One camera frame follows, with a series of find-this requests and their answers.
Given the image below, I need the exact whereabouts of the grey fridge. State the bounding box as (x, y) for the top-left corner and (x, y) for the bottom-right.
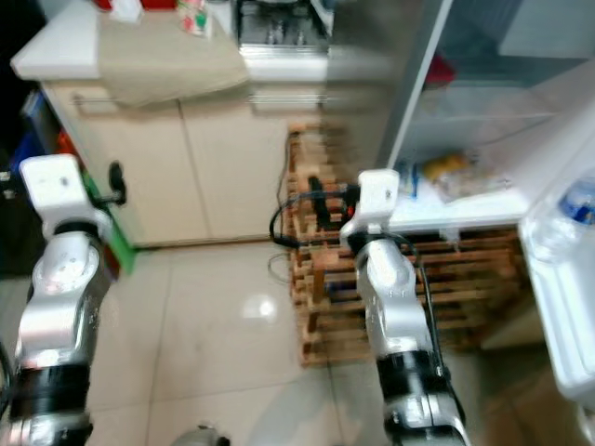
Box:
(325, 0), (595, 233)

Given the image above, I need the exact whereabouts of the white fridge door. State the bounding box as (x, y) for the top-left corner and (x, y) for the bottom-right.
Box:
(516, 56), (595, 410)

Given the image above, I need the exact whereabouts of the white fridge drawer box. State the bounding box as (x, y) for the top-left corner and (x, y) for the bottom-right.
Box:
(497, 0), (595, 61)

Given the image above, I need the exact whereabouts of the green plastic crate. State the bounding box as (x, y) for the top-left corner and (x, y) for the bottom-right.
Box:
(88, 167), (136, 275)

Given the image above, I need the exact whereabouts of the clear packaged food tray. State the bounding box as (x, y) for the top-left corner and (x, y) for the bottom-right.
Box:
(418, 153), (494, 201)

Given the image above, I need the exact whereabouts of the beige kitchen cabinet white countertop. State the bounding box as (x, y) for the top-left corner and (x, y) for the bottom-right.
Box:
(11, 0), (336, 250)

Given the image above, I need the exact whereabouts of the wooden wine rack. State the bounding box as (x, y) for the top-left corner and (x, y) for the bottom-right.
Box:
(284, 121), (536, 368)

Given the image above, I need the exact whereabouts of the beige cloth mat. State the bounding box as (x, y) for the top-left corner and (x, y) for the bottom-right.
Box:
(98, 23), (252, 108)

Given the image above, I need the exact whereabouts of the white barcode paper tag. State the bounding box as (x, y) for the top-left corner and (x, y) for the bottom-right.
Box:
(109, 0), (145, 24)

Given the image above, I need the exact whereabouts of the steel gas hob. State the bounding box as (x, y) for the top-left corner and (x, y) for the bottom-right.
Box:
(235, 0), (336, 52)

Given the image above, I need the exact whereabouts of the clear water bottle blue cap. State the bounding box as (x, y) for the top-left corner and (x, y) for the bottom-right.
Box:
(521, 177), (595, 270)

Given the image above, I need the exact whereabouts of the robot left leg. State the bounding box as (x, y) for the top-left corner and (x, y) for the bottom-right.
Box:
(177, 423), (233, 446)

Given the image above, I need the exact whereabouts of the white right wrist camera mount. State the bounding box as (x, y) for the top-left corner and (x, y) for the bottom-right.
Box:
(339, 169), (401, 244)

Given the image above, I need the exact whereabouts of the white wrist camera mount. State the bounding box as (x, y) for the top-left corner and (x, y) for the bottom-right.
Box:
(20, 153), (99, 238)
(339, 169), (401, 244)

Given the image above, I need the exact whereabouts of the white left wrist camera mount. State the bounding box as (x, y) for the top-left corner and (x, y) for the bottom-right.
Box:
(20, 153), (99, 238)

